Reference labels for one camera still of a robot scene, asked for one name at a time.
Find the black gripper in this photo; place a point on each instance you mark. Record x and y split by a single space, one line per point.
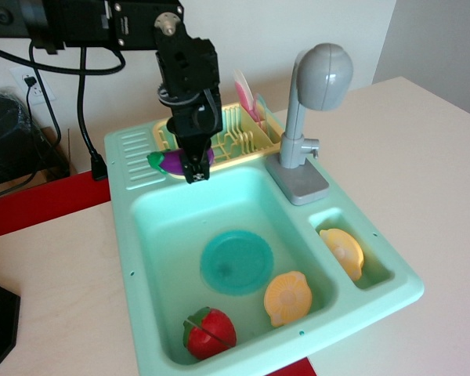
190 88

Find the purple toy eggplant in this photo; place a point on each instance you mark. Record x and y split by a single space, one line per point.
168 161

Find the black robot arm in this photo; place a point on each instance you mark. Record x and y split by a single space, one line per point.
103 30

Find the teal toy plate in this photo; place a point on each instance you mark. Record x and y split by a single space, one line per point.
236 262

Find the yellow dish rack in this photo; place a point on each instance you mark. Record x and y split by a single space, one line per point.
240 140

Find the teal toy utensil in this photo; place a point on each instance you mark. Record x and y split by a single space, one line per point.
260 109

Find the mint green toy sink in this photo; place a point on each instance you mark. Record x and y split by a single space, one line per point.
163 225

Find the grey toy faucet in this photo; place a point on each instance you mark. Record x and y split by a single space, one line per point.
320 80

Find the yellow lemon half in basin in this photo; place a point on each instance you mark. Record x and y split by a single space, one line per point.
287 298

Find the red toy strawberry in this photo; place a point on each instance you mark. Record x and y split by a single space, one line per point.
208 332

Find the yellow lemon half in side compartment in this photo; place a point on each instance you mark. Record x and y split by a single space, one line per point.
347 251

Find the black bin with bag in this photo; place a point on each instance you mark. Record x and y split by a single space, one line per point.
13 116

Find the white wall outlet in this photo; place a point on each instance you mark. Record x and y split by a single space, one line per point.
36 94

